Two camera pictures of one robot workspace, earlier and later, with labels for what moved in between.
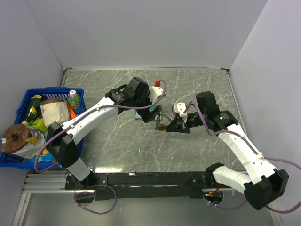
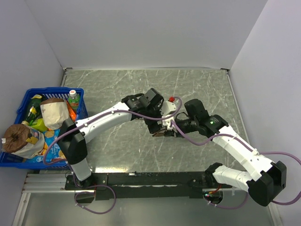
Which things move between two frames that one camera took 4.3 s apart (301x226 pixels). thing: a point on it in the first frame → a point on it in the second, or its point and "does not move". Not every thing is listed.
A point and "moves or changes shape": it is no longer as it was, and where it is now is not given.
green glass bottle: x=35 y=110 does not move
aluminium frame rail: x=46 y=183 does not move
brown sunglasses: x=161 y=127 moves or changes shape
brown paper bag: x=55 y=110 does not move
